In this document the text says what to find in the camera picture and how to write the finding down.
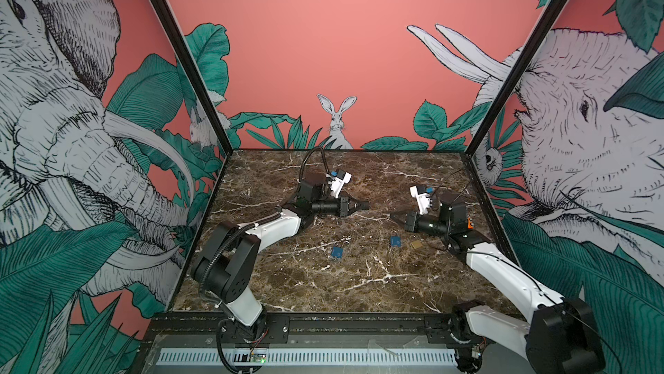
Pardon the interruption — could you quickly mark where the blue padlock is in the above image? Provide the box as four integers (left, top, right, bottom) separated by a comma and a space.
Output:
330, 246, 344, 260
390, 236, 402, 248

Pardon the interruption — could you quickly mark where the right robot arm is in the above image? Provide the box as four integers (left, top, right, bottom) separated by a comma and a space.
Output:
389, 185, 606, 373

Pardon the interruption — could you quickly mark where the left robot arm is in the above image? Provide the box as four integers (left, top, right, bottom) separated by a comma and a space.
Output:
190, 170, 369, 329

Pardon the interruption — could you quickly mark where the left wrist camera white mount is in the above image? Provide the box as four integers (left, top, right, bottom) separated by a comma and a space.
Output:
327, 170, 352, 199

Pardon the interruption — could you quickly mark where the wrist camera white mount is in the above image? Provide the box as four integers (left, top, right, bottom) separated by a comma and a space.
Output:
410, 185, 434, 215
327, 170, 352, 199

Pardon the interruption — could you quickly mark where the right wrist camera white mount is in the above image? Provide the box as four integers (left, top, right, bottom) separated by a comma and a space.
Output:
410, 185, 434, 215

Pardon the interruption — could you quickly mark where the left black frame post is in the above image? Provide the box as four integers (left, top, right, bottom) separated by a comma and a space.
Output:
149, 0, 233, 158

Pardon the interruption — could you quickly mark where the black frame post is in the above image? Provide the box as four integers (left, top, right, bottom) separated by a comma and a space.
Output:
149, 0, 233, 158
464, 0, 568, 157

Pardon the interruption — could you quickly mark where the black mounting rail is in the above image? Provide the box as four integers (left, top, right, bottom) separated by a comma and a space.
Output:
145, 312, 483, 348

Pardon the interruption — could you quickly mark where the white slotted cable duct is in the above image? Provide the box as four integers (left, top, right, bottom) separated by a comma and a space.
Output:
157, 348, 457, 367

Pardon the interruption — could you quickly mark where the right black frame post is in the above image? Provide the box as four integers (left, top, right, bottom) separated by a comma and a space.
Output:
464, 0, 568, 157

